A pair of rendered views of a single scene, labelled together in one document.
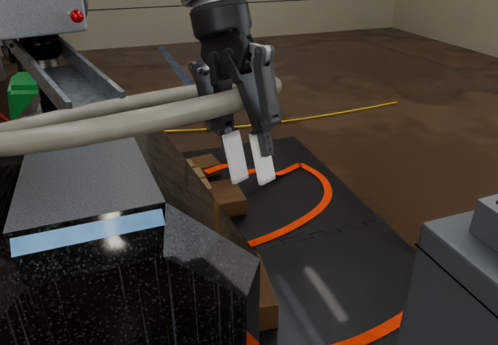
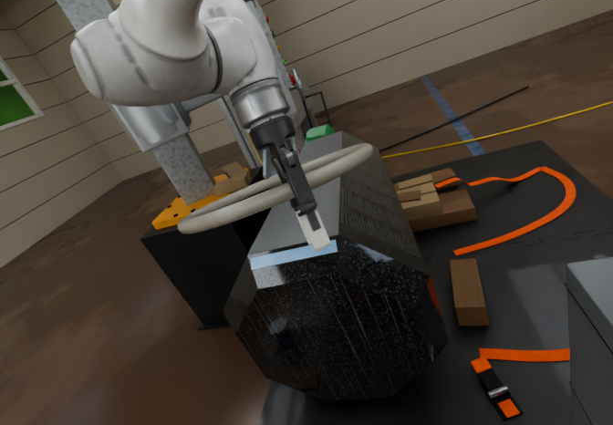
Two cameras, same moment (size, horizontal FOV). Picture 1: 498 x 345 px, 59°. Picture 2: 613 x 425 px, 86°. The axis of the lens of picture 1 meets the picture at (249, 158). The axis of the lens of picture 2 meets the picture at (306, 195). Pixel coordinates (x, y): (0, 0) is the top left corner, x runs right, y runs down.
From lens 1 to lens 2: 0.37 m
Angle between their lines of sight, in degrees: 36
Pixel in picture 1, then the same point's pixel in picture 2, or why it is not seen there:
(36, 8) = not seen: hidden behind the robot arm
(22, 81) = (312, 134)
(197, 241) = (366, 263)
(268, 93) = (298, 187)
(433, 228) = (576, 272)
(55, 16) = not seen: hidden behind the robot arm
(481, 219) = not seen: outside the picture
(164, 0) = (422, 38)
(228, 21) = (264, 139)
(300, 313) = (514, 316)
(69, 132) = (192, 224)
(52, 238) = (271, 259)
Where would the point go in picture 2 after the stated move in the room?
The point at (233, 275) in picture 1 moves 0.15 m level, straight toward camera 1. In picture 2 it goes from (400, 289) to (389, 330)
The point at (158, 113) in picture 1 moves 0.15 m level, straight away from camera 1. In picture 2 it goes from (231, 210) to (264, 170)
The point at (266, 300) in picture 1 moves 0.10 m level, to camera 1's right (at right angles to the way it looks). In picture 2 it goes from (473, 301) to (500, 305)
